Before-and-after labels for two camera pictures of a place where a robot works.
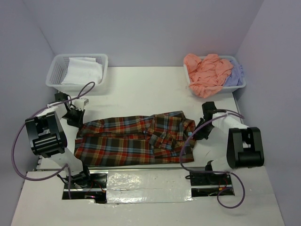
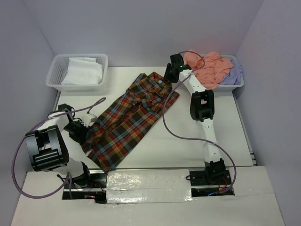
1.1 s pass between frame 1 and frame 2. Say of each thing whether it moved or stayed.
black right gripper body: moved
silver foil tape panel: stayed
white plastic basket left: stayed
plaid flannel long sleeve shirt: moved
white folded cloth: stayed
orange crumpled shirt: stayed
